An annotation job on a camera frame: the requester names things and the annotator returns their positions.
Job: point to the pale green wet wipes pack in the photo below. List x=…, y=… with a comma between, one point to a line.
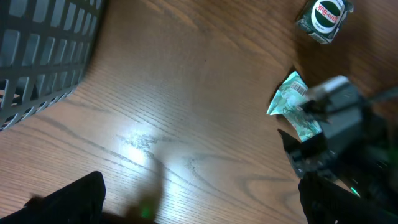
x=287, y=101

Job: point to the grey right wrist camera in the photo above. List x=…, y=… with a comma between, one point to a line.
x=326, y=88

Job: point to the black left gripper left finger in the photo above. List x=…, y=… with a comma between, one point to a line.
x=79, y=202

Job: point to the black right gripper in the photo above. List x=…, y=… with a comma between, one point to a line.
x=356, y=145

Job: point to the dark grey mesh basket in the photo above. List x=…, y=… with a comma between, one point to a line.
x=46, y=46

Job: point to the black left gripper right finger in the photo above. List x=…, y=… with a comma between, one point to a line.
x=324, y=202

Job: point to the green Zam-Buk tin box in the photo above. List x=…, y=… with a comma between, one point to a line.
x=322, y=19

